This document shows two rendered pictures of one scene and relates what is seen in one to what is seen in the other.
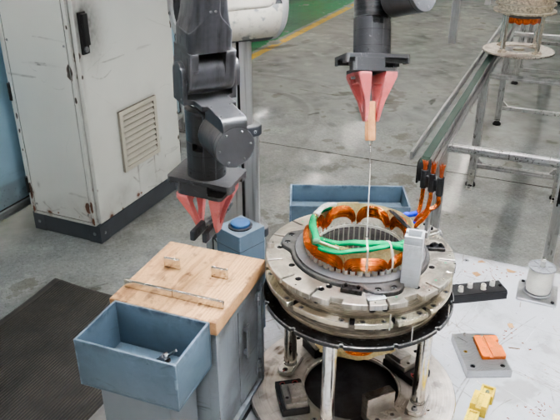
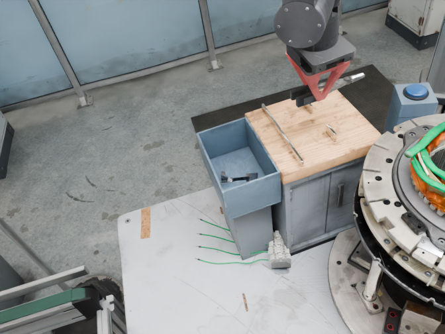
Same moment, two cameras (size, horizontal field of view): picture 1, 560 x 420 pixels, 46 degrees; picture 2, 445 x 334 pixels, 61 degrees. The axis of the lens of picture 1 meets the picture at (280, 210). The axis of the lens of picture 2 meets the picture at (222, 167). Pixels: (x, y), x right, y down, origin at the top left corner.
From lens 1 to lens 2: 0.57 m
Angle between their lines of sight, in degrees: 50
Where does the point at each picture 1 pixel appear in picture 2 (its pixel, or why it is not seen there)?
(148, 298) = (265, 127)
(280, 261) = (383, 150)
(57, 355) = not seen: hidden behind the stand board
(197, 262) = (330, 113)
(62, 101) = not seen: outside the picture
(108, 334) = (234, 138)
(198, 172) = not seen: hidden behind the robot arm
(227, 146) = (287, 22)
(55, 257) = (382, 49)
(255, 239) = (422, 111)
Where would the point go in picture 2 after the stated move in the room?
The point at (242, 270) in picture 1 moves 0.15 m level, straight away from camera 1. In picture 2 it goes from (355, 140) to (401, 98)
